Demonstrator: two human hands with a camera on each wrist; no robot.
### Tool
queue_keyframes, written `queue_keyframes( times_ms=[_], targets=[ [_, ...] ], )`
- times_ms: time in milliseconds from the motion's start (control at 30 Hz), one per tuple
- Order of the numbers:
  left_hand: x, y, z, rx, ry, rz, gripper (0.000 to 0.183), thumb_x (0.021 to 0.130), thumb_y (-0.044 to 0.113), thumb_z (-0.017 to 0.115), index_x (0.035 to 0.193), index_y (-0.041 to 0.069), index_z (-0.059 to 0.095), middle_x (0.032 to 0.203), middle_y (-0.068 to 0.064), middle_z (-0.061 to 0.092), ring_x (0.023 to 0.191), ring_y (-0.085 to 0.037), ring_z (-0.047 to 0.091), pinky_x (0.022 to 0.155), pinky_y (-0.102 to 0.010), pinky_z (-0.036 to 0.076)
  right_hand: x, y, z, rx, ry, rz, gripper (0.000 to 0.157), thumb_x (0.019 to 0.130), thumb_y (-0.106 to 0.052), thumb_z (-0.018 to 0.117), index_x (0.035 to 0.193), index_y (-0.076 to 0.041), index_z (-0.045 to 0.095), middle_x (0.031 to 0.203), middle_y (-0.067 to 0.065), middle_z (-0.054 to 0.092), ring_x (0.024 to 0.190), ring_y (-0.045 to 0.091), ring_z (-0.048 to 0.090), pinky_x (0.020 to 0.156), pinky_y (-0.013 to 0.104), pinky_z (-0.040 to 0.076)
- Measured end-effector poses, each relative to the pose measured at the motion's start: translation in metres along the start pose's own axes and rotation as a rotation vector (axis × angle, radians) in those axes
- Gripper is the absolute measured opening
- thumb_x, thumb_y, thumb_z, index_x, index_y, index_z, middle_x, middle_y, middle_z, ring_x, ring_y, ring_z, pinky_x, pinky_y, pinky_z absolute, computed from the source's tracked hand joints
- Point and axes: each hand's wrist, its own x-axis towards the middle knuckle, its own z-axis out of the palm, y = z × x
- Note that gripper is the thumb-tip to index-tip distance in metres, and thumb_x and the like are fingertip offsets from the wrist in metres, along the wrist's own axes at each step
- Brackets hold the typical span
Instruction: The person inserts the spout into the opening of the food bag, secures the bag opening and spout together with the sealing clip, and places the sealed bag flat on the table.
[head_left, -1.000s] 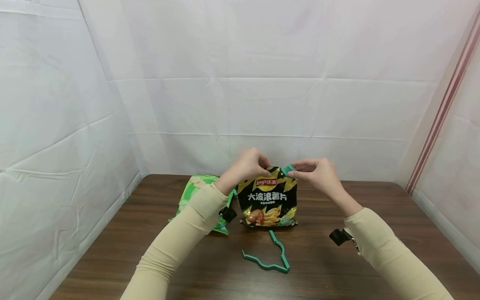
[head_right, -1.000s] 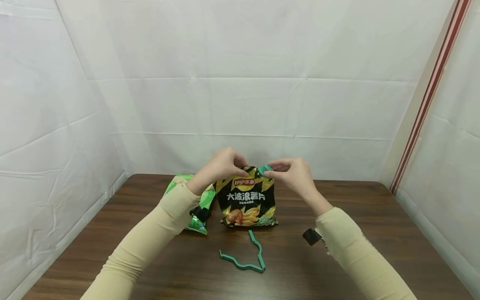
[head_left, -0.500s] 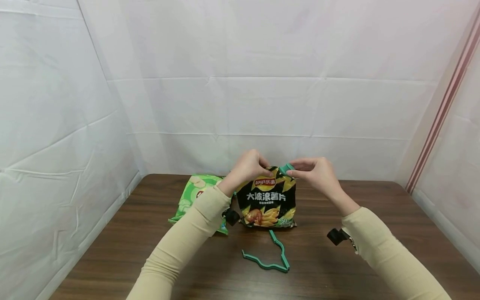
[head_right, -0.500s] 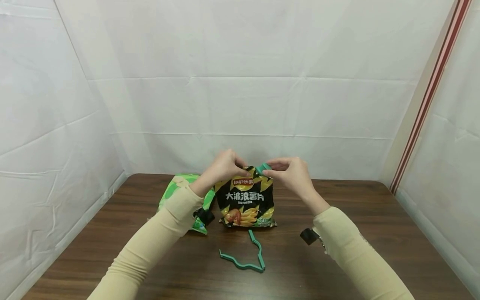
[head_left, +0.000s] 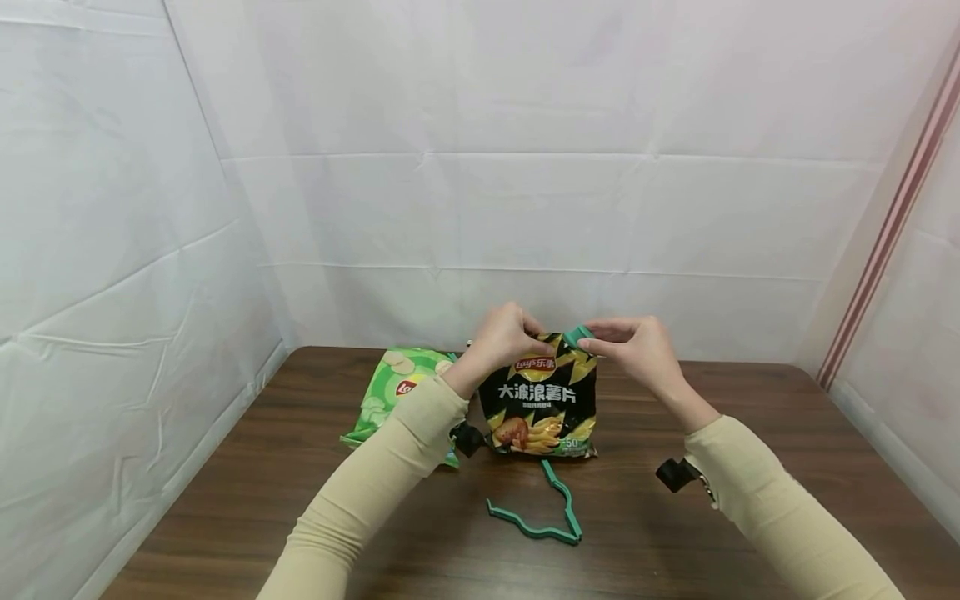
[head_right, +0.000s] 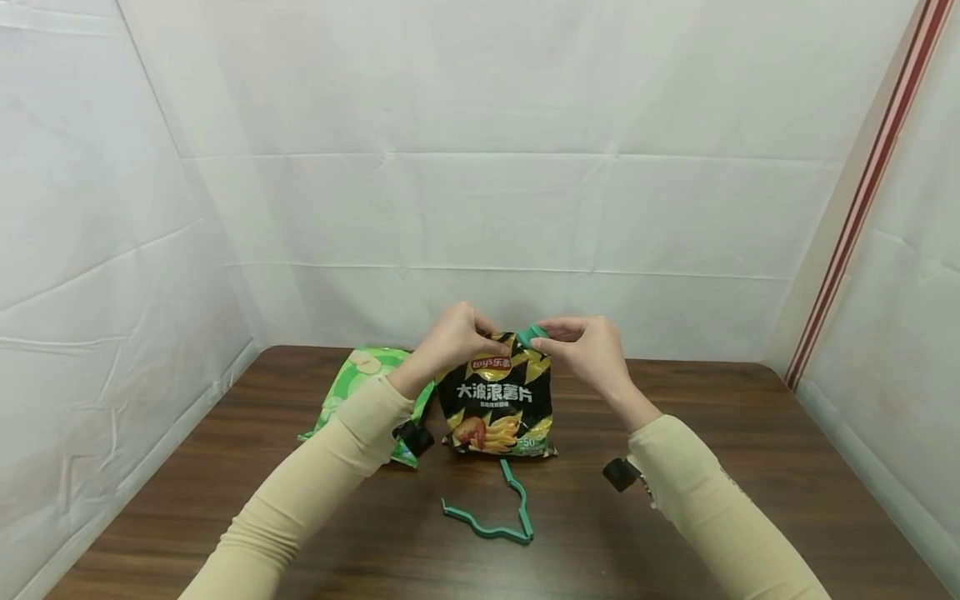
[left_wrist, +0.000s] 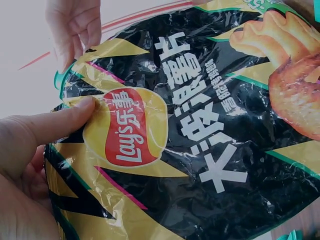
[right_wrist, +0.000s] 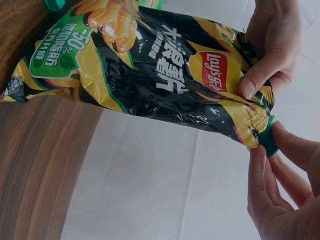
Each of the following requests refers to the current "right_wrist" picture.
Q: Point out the person's right hand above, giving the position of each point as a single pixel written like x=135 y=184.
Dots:
x=287 y=215

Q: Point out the person's left hand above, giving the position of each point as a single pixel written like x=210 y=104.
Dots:
x=277 y=37

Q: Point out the person's right fingers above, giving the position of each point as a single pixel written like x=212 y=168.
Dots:
x=262 y=180

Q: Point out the person's right thumb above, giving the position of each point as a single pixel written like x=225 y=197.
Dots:
x=297 y=142

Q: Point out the person's left thumb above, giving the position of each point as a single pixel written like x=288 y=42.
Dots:
x=260 y=80

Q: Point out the green plastic bag clip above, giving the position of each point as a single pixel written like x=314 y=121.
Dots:
x=54 y=5
x=266 y=144

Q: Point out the black and yellow chip bag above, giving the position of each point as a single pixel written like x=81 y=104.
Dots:
x=150 y=87

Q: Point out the light green round object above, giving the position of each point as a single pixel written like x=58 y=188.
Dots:
x=152 y=2

